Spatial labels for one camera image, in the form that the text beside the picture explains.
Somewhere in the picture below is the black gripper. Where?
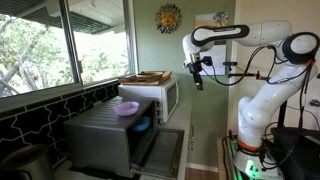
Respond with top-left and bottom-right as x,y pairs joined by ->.
187,60 -> 205,91

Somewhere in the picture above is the blue plastic bowl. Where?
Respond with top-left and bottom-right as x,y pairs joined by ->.
131,115 -> 152,132

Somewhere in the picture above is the purple plastic bowl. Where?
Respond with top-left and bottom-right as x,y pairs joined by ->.
113,101 -> 140,117

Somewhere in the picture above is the white microwave oven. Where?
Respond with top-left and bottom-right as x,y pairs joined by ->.
117,78 -> 180,124

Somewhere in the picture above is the small wooden tray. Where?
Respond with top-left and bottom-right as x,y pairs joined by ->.
135,70 -> 165,80

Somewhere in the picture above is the large wooden tray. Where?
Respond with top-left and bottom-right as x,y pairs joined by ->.
118,70 -> 173,87

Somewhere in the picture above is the toaster oven glass door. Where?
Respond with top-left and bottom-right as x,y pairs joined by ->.
129,128 -> 185,180

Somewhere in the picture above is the silver toaster oven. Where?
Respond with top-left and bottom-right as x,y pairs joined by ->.
63,95 -> 161,178

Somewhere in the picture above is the black robot control box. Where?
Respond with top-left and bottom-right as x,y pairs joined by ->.
269,126 -> 320,180

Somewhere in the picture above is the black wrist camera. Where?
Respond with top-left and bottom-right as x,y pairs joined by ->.
200,55 -> 214,67

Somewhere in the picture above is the wall calendar with tree picture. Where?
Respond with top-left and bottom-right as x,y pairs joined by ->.
194,11 -> 230,76

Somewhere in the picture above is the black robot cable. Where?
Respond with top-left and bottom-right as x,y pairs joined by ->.
201,45 -> 278,87

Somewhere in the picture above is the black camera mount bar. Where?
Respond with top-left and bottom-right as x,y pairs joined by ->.
222,60 -> 269,81

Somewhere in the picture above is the colourful sun wall ornament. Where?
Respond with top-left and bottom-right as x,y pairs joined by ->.
154,3 -> 183,35

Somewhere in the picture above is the grey window frame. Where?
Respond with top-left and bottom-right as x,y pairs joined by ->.
0,0 -> 138,101

